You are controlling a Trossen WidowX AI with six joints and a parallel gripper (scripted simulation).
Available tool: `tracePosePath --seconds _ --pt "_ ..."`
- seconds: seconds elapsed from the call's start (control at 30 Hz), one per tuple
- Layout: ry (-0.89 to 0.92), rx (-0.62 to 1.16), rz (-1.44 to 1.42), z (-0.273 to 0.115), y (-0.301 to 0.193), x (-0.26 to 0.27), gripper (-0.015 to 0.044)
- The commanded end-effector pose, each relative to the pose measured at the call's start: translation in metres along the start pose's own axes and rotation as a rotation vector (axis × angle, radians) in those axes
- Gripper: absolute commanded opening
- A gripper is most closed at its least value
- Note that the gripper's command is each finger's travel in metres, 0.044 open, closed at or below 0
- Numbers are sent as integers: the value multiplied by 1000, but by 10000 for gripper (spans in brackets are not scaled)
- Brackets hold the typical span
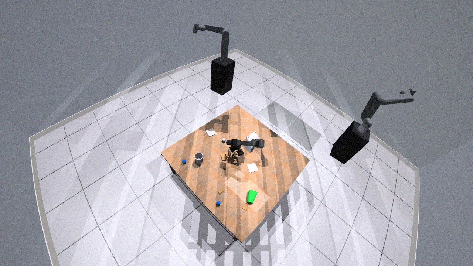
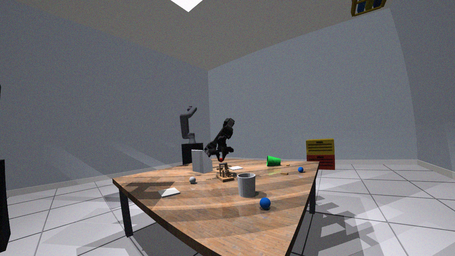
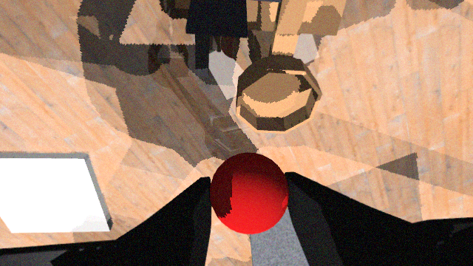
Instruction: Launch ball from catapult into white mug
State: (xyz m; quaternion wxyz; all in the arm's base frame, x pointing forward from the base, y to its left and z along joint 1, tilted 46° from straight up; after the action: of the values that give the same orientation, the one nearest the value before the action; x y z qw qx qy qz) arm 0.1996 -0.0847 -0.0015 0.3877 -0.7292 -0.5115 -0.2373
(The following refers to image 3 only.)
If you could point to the red ball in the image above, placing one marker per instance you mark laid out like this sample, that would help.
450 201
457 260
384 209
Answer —
249 193

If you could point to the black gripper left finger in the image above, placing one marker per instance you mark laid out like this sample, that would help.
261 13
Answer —
176 235

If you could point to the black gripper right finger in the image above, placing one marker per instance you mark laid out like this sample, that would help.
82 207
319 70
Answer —
336 230

